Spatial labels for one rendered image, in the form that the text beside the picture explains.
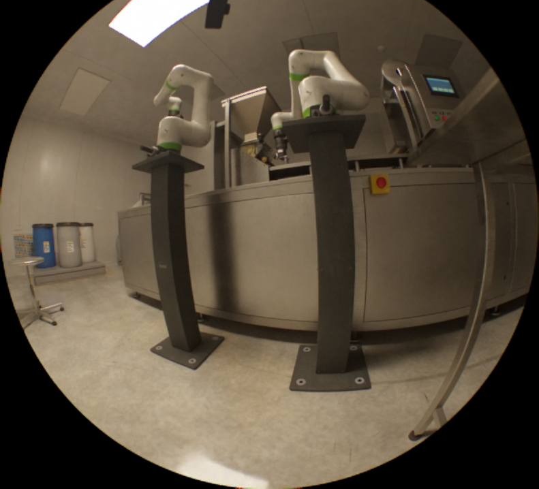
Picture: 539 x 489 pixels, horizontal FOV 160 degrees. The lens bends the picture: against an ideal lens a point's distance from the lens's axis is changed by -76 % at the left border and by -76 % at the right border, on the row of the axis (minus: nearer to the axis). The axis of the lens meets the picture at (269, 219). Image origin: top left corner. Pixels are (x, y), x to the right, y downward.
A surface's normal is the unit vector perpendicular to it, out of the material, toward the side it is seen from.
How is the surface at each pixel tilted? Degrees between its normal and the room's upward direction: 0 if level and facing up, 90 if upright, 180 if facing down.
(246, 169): 90
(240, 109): 114
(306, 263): 90
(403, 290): 90
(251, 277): 90
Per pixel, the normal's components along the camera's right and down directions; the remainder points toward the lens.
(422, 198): -0.36, 0.00
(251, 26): 0.07, 1.00
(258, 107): -0.30, 0.41
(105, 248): 0.93, -0.07
